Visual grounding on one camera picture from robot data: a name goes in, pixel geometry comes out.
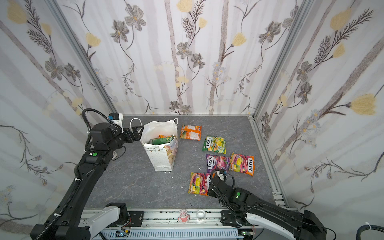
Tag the clear round suction cup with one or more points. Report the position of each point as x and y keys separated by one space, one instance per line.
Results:
x=201 y=215

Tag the red orange Fox's candy bag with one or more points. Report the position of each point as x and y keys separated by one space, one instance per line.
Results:
x=242 y=164

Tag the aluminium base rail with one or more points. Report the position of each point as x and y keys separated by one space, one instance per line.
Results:
x=186 y=224

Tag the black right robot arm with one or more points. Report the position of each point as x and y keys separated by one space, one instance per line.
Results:
x=243 y=208

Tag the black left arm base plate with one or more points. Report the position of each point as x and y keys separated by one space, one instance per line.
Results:
x=135 y=218

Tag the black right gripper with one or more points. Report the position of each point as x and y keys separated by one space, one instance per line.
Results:
x=217 y=183

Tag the white cartoon paper bag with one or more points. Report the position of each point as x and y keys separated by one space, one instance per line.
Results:
x=163 y=156

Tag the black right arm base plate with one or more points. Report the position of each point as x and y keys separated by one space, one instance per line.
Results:
x=230 y=220

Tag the pink yellow Fox's candy bag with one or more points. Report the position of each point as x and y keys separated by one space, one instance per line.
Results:
x=199 y=183

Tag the small orange snack packet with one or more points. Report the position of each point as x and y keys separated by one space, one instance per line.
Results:
x=191 y=132

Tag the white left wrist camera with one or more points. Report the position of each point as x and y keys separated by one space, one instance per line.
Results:
x=117 y=119

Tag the white slotted cable duct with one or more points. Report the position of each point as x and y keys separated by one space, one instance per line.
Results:
x=173 y=234

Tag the pink pig sticker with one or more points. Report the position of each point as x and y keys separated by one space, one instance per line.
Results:
x=184 y=217

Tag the orange corn snack bag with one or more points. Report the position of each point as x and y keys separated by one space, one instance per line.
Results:
x=162 y=136

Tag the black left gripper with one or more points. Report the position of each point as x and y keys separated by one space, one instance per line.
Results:
x=137 y=137

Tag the green yellow Fox's candy bag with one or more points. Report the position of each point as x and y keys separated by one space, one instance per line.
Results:
x=215 y=144

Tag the purple Fox's berries bag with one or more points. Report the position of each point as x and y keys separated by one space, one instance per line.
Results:
x=217 y=162

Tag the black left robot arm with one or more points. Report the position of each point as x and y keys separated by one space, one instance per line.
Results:
x=105 y=135

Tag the green Fox's tea packet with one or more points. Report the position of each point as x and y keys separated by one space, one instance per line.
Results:
x=161 y=141

